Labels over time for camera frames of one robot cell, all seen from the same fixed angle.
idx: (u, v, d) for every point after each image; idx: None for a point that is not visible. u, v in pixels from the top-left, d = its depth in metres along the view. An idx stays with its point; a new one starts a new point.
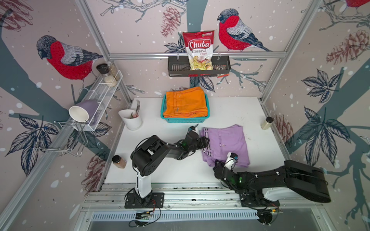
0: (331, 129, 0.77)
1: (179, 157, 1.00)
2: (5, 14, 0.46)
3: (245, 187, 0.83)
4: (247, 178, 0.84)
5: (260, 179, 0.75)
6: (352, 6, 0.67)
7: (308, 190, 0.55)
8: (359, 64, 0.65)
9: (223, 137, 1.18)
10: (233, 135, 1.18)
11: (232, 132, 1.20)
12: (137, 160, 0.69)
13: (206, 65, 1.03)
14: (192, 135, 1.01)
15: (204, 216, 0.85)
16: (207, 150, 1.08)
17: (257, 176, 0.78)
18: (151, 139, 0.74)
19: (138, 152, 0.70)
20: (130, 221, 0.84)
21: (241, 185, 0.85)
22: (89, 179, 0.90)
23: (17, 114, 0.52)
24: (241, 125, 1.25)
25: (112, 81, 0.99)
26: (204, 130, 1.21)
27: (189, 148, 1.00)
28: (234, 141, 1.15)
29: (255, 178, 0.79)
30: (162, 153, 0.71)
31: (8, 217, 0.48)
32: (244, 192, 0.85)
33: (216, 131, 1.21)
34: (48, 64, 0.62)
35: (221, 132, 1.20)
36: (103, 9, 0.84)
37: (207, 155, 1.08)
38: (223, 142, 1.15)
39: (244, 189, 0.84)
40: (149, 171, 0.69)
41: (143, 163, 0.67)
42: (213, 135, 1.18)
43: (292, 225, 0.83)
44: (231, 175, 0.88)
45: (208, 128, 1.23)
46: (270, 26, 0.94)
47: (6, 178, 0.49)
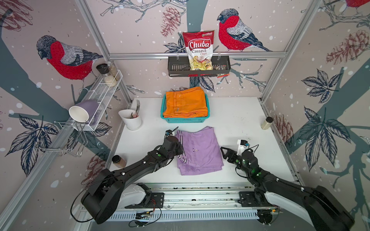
0: (331, 129, 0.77)
1: (156, 167, 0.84)
2: (5, 14, 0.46)
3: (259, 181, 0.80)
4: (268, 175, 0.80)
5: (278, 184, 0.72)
6: (352, 6, 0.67)
7: (328, 223, 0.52)
8: (359, 64, 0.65)
9: (196, 141, 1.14)
10: (205, 139, 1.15)
11: (204, 135, 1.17)
12: (88, 207, 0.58)
13: (206, 66, 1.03)
14: (172, 139, 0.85)
15: (204, 216, 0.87)
16: (182, 157, 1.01)
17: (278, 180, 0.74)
18: (103, 174, 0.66)
19: (88, 197, 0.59)
20: (130, 222, 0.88)
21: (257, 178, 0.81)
22: (89, 178, 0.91)
23: (17, 114, 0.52)
24: (214, 127, 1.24)
25: (112, 81, 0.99)
26: (178, 133, 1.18)
27: (168, 156, 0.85)
28: (207, 144, 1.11)
29: (275, 180, 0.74)
30: (115, 195, 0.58)
31: (8, 216, 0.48)
32: (254, 184, 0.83)
33: (189, 134, 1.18)
34: (48, 64, 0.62)
35: (194, 136, 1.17)
36: (103, 9, 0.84)
37: (181, 162, 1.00)
38: (197, 147, 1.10)
39: (257, 183, 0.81)
40: (107, 215, 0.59)
41: (96, 209, 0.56)
42: (185, 139, 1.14)
43: (292, 224, 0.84)
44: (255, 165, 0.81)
45: (183, 132, 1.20)
46: (270, 26, 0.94)
47: (7, 178, 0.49)
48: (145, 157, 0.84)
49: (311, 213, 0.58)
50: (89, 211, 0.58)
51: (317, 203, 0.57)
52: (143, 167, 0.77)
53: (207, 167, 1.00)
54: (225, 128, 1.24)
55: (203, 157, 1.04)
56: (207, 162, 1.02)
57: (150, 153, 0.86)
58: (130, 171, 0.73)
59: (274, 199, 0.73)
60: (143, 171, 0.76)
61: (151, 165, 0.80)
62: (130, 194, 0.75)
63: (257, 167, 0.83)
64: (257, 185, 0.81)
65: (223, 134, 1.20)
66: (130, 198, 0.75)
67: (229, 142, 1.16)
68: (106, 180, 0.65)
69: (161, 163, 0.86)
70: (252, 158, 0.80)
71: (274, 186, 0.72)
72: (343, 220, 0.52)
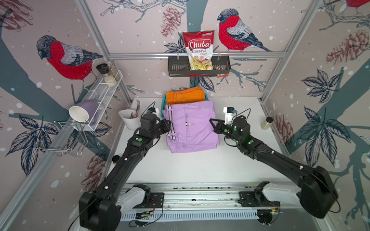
0: (331, 129, 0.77)
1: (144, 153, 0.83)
2: (5, 14, 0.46)
3: (250, 149, 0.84)
4: (260, 146, 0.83)
5: (276, 157, 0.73)
6: (352, 6, 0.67)
7: (322, 202, 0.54)
8: (359, 63, 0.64)
9: (191, 114, 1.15)
10: (201, 112, 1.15)
11: (200, 109, 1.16)
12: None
13: (206, 65, 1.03)
14: (148, 117, 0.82)
15: (204, 216, 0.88)
16: (171, 135, 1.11)
17: (273, 153, 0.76)
18: (85, 198, 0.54)
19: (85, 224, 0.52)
20: (130, 221, 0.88)
21: (247, 146, 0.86)
22: (89, 179, 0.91)
23: (17, 114, 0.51)
24: (213, 101, 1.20)
25: (112, 81, 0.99)
26: (168, 109, 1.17)
27: (151, 135, 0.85)
28: (202, 119, 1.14)
29: (270, 153, 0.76)
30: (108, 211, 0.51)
31: (9, 216, 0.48)
32: (244, 152, 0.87)
33: (182, 108, 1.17)
34: (48, 64, 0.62)
35: (188, 109, 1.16)
36: (103, 9, 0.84)
37: (170, 140, 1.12)
38: (190, 121, 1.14)
39: (246, 150, 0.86)
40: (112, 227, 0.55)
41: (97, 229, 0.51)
42: (178, 113, 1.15)
43: (293, 225, 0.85)
44: (246, 134, 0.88)
45: (172, 107, 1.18)
46: (270, 26, 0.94)
47: (6, 177, 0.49)
48: (125, 151, 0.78)
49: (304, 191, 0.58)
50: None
51: (315, 184, 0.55)
52: (127, 164, 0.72)
53: (199, 143, 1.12)
54: None
55: (195, 133, 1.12)
56: (199, 138, 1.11)
57: (130, 145, 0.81)
58: (115, 175, 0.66)
59: (270, 193, 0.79)
60: (130, 168, 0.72)
61: (136, 158, 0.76)
62: (130, 198, 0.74)
63: (249, 137, 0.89)
64: (247, 151, 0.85)
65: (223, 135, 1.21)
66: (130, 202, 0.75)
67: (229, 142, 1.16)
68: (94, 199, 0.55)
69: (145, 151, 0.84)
70: (244, 125, 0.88)
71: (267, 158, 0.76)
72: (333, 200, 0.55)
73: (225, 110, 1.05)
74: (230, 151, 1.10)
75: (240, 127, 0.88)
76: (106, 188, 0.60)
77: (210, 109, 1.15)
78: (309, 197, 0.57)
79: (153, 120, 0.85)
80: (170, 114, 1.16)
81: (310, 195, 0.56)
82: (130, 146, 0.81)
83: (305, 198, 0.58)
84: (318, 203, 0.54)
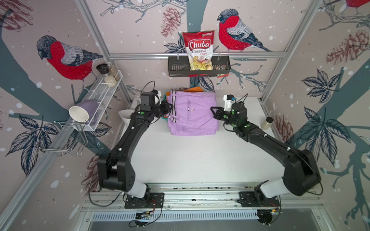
0: (331, 129, 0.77)
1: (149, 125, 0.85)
2: (5, 14, 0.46)
3: (245, 132, 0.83)
4: (255, 129, 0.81)
5: (268, 139, 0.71)
6: (352, 6, 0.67)
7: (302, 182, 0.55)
8: (359, 63, 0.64)
9: (194, 102, 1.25)
10: (203, 100, 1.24)
11: (203, 98, 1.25)
12: (110, 186, 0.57)
13: (206, 66, 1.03)
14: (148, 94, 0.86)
15: (204, 216, 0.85)
16: (173, 117, 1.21)
17: (266, 135, 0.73)
18: (102, 160, 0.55)
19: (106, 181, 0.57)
20: (130, 221, 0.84)
21: (243, 129, 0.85)
22: (89, 179, 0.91)
23: (17, 114, 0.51)
24: (214, 93, 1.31)
25: (112, 81, 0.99)
26: (172, 94, 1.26)
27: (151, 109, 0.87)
28: (203, 108, 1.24)
29: (263, 136, 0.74)
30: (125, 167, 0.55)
31: (8, 216, 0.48)
32: (239, 134, 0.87)
33: (186, 95, 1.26)
34: (48, 64, 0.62)
35: (191, 97, 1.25)
36: (103, 9, 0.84)
37: (171, 121, 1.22)
38: (192, 107, 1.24)
39: (241, 133, 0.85)
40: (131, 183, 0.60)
41: (117, 186, 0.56)
42: (181, 99, 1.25)
43: (292, 225, 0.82)
44: (242, 118, 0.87)
45: (176, 92, 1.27)
46: (270, 26, 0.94)
47: (6, 178, 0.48)
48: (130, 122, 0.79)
49: (288, 170, 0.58)
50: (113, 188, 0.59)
51: (298, 163, 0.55)
52: (135, 131, 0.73)
53: (197, 128, 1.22)
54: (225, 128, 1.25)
55: (195, 119, 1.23)
56: (198, 124, 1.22)
57: (134, 115, 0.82)
58: (126, 141, 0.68)
59: (268, 190, 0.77)
60: (138, 134, 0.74)
61: (141, 125, 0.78)
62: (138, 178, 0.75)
63: (245, 121, 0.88)
64: (242, 134, 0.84)
65: (223, 135, 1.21)
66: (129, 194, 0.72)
67: (229, 142, 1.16)
68: (109, 161, 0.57)
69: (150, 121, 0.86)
70: (241, 108, 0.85)
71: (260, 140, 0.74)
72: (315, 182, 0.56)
73: (225, 97, 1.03)
74: (230, 151, 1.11)
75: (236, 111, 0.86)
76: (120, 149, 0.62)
77: (212, 98, 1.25)
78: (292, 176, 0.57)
79: (152, 95, 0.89)
80: (174, 98, 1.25)
81: (293, 174, 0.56)
82: (133, 117, 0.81)
83: (288, 177, 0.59)
84: (299, 181, 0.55)
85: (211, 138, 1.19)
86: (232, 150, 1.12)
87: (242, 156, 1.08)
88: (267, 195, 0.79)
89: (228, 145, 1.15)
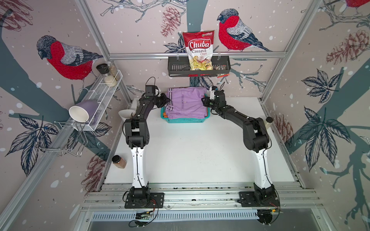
0: (331, 129, 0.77)
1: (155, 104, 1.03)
2: (5, 14, 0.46)
3: (222, 109, 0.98)
4: (230, 108, 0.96)
5: (236, 112, 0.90)
6: (352, 6, 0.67)
7: (252, 138, 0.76)
8: (359, 63, 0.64)
9: (187, 96, 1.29)
10: (195, 94, 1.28)
11: (196, 92, 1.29)
12: (133, 141, 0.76)
13: (206, 65, 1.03)
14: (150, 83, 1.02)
15: (204, 216, 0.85)
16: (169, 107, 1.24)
17: (236, 111, 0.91)
18: (127, 121, 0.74)
19: (130, 138, 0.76)
20: (130, 221, 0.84)
21: (222, 109, 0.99)
22: (89, 179, 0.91)
23: (17, 114, 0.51)
24: (207, 86, 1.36)
25: (112, 81, 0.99)
26: (168, 91, 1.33)
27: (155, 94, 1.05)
28: (196, 99, 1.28)
29: (234, 110, 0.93)
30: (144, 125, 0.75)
31: (8, 216, 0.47)
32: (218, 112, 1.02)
33: (180, 91, 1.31)
34: (48, 64, 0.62)
35: (184, 91, 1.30)
36: (103, 9, 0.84)
37: (168, 109, 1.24)
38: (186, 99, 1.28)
39: (220, 113, 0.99)
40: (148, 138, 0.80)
41: (139, 140, 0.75)
42: (176, 94, 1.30)
43: (292, 225, 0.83)
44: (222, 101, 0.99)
45: (173, 88, 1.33)
46: (270, 26, 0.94)
47: (6, 178, 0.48)
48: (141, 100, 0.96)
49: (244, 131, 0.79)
50: (135, 144, 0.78)
51: (250, 124, 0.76)
52: (146, 105, 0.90)
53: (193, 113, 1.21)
54: (225, 128, 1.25)
55: (189, 107, 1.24)
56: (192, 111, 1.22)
57: (142, 99, 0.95)
58: (141, 109, 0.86)
59: (257, 180, 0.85)
60: (149, 108, 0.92)
61: (151, 101, 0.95)
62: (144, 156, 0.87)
63: (225, 103, 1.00)
64: (221, 113, 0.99)
65: (224, 135, 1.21)
66: (137, 167, 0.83)
67: (229, 142, 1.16)
68: (132, 123, 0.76)
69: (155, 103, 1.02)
70: (219, 93, 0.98)
71: (231, 113, 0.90)
72: (263, 140, 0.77)
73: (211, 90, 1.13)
74: (229, 151, 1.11)
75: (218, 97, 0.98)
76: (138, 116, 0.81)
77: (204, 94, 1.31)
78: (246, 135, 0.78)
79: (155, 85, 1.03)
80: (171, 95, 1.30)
81: (246, 133, 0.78)
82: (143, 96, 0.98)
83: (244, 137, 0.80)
84: (249, 138, 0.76)
85: (211, 139, 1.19)
86: (232, 150, 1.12)
87: (243, 156, 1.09)
88: (261, 186, 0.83)
89: (228, 145, 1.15)
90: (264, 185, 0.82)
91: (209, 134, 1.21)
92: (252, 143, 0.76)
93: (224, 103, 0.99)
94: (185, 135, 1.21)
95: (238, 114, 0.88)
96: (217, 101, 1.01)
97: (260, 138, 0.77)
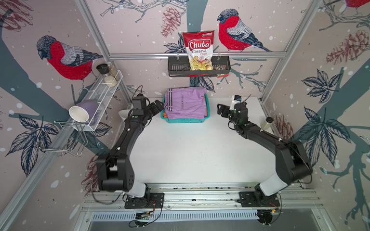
0: (331, 129, 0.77)
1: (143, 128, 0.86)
2: (5, 14, 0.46)
3: (245, 128, 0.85)
4: (253, 126, 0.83)
5: (263, 133, 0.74)
6: (352, 6, 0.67)
7: (290, 168, 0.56)
8: (359, 63, 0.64)
9: (187, 96, 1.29)
10: (195, 94, 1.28)
11: (196, 92, 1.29)
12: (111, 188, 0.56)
13: (206, 66, 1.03)
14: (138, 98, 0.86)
15: (204, 216, 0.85)
16: (168, 108, 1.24)
17: (261, 130, 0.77)
18: (101, 160, 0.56)
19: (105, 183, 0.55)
20: (130, 221, 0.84)
21: (243, 126, 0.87)
22: (89, 179, 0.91)
23: (17, 114, 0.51)
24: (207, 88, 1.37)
25: (112, 81, 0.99)
26: (168, 91, 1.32)
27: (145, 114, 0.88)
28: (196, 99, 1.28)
29: (259, 130, 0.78)
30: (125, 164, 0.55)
31: (8, 217, 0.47)
32: (240, 132, 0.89)
33: (179, 91, 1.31)
34: (48, 64, 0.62)
35: (184, 92, 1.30)
36: (103, 9, 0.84)
37: (168, 109, 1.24)
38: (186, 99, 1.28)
39: (241, 131, 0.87)
40: (131, 182, 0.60)
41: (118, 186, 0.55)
42: (176, 94, 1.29)
43: (292, 225, 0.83)
44: (244, 117, 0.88)
45: (172, 88, 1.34)
46: (270, 26, 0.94)
47: (7, 178, 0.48)
48: (125, 125, 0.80)
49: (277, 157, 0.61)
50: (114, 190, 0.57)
51: (286, 148, 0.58)
52: (132, 132, 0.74)
53: (193, 113, 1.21)
54: (225, 128, 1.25)
55: (189, 108, 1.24)
56: (192, 111, 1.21)
57: (128, 120, 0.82)
58: (124, 141, 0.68)
59: (266, 187, 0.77)
60: (136, 135, 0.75)
61: (138, 128, 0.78)
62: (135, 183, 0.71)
63: (246, 119, 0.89)
64: (242, 132, 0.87)
65: (224, 135, 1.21)
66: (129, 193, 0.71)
67: (229, 142, 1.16)
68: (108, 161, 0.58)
69: (145, 122, 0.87)
70: (242, 108, 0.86)
71: (257, 134, 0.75)
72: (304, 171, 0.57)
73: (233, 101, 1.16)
74: (230, 151, 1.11)
75: (239, 110, 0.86)
76: (120, 149, 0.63)
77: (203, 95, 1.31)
78: (281, 164, 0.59)
79: (144, 97, 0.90)
80: (170, 95, 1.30)
81: (281, 160, 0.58)
82: (127, 119, 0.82)
83: (278, 166, 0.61)
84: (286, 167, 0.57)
85: (212, 139, 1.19)
86: (233, 150, 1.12)
87: (249, 157, 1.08)
88: (266, 193, 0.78)
89: (229, 145, 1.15)
90: (270, 195, 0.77)
91: (209, 134, 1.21)
92: (290, 174, 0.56)
93: (246, 119, 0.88)
94: (185, 135, 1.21)
95: (268, 135, 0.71)
96: (238, 116, 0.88)
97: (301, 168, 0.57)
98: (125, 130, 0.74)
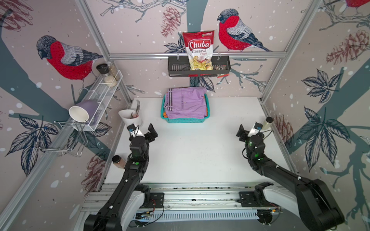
0: (331, 129, 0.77)
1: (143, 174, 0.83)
2: (5, 14, 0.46)
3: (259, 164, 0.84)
4: (268, 161, 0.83)
5: (281, 169, 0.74)
6: (352, 6, 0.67)
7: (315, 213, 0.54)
8: (359, 63, 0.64)
9: (187, 96, 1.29)
10: (195, 94, 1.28)
11: (196, 92, 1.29)
12: None
13: (206, 65, 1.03)
14: (136, 144, 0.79)
15: (204, 215, 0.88)
16: (168, 108, 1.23)
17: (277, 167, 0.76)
18: (90, 221, 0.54)
19: None
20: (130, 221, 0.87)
21: (257, 161, 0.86)
22: (89, 179, 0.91)
23: (17, 114, 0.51)
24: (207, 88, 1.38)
25: (113, 81, 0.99)
26: (168, 91, 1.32)
27: (145, 157, 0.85)
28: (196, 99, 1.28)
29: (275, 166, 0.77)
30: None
31: (8, 216, 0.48)
32: (254, 167, 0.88)
33: (180, 91, 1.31)
34: (48, 64, 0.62)
35: (184, 92, 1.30)
36: (103, 9, 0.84)
37: (168, 109, 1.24)
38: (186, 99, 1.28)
39: (256, 166, 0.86)
40: None
41: None
42: (176, 94, 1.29)
43: None
44: (261, 150, 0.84)
45: (172, 88, 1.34)
46: (270, 26, 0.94)
47: (7, 177, 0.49)
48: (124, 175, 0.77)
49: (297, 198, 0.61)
50: None
51: (308, 190, 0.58)
52: (129, 184, 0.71)
53: (193, 113, 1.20)
54: (225, 128, 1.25)
55: (189, 108, 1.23)
56: (192, 111, 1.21)
57: (128, 168, 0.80)
58: (118, 196, 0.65)
59: (270, 194, 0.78)
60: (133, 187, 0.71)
61: (135, 178, 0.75)
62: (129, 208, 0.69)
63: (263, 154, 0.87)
64: (256, 167, 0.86)
65: (223, 135, 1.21)
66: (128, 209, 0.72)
67: (229, 142, 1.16)
68: (98, 223, 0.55)
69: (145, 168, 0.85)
70: (259, 143, 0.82)
71: (275, 170, 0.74)
72: (333, 216, 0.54)
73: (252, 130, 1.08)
74: (230, 151, 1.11)
75: (255, 144, 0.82)
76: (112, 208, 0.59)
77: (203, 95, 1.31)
78: (305, 209, 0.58)
79: (142, 141, 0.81)
80: (170, 95, 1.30)
81: (305, 205, 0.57)
82: (127, 168, 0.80)
83: (303, 211, 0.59)
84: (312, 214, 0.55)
85: (212, 138, 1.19)
86: (234, 150, 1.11)
87: None
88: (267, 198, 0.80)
89: (229, 145, 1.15)
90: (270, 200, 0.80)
91: (209, 134, 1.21)
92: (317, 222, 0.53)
93: (262, 153, 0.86)
94: (185, 135, 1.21)
95: (286, 173, 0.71)
96: (254, 149, 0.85)
97: (331, 213, 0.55)
98: (122, 183, 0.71)
